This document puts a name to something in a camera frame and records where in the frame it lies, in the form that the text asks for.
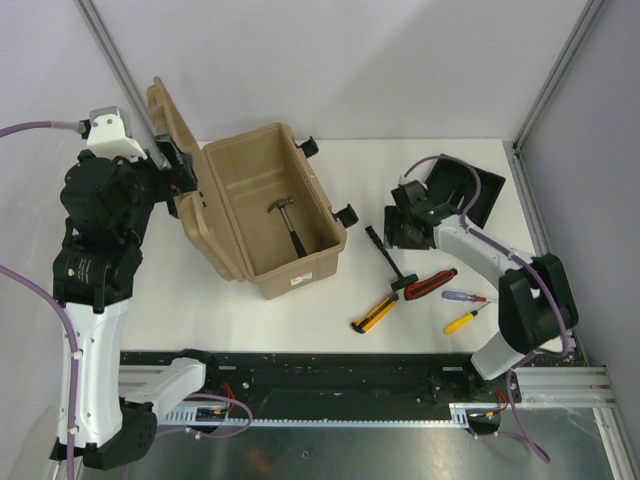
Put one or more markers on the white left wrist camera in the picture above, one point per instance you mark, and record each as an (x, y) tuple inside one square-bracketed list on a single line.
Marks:
[(107, 135)]

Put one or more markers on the black rubber mallet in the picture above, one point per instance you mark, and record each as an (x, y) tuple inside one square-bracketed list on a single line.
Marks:
[(402, 281)]

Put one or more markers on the tan plastic tool box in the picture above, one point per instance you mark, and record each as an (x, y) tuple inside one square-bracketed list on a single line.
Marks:
[(226, 218)]

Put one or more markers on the yellow handle screwdriver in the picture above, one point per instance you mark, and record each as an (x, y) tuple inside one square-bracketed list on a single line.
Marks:
[(460, 322)]

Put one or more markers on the aluminium corner post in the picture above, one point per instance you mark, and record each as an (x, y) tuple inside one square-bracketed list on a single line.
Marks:
[(575, 42), (113, 57)]

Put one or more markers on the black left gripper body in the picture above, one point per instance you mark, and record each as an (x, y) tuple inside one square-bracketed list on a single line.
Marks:
[(167, 182)]

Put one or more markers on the steel claw hammer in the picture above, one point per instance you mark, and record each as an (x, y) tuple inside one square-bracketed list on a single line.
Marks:
[(281, 206)]

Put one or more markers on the blue handle screwdriver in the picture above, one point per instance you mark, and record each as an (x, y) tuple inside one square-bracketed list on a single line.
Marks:
[(466, 297)]

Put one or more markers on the red black pliers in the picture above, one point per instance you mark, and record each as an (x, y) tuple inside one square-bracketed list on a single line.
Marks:
[(424, 287)]

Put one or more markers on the yellow black utility knife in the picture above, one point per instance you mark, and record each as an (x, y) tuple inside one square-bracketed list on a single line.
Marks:
[(377, 313)]

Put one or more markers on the left aluminium corner post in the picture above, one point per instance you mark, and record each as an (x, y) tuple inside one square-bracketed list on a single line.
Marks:
[(113, 57)]

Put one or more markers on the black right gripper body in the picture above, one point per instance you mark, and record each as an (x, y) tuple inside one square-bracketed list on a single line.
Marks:
[(397, 232)]

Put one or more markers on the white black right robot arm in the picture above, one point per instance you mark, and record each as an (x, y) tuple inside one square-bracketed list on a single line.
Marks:
[(535, 301)]

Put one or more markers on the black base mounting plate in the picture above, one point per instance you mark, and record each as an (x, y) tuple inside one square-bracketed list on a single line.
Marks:
[(441, 378)]

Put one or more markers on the black tool box tray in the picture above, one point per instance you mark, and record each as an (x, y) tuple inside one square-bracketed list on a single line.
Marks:
[(451, 182)]

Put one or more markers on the right aluminium corner post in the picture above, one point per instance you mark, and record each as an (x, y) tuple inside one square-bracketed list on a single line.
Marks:
[(575, 42)]

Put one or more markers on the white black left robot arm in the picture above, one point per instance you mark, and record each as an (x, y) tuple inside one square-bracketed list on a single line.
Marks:
[(109, 198)]

